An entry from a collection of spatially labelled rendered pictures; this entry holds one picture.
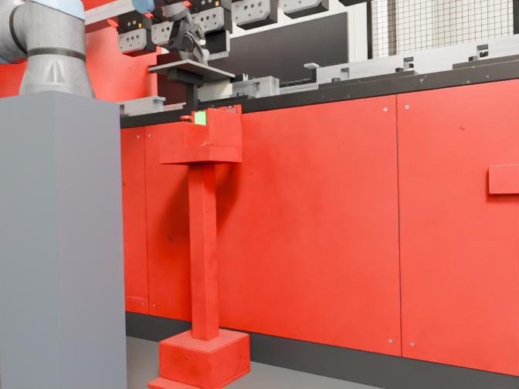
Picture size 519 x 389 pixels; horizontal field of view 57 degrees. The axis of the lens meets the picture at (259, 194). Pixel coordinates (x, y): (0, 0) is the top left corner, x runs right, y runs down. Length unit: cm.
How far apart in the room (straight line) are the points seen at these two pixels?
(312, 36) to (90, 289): 160
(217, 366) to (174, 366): 14
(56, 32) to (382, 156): 87
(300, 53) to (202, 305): 129
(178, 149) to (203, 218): 22
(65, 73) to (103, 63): 156
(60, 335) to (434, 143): 100
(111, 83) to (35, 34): 154
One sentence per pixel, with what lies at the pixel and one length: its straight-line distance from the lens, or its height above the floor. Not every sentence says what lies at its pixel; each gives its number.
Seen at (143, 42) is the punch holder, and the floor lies 119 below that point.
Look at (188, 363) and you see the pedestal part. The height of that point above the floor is 7.
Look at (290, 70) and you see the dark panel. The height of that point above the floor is 112.
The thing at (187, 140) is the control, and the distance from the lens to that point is 143.
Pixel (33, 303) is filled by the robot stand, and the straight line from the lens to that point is 106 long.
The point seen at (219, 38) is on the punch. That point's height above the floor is 115.
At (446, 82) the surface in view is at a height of 84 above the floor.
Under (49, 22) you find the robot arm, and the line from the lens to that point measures 111.
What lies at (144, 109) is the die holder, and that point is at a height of 92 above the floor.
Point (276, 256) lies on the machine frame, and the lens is 154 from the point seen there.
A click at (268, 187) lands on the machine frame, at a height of 58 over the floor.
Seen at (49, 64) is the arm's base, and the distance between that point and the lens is 108.
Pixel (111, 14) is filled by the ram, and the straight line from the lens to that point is 230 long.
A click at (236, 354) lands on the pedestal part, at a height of 8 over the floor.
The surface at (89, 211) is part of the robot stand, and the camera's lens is 104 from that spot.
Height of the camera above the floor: 58
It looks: 1 degrees down
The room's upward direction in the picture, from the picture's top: 1 degrees counter-clockwise
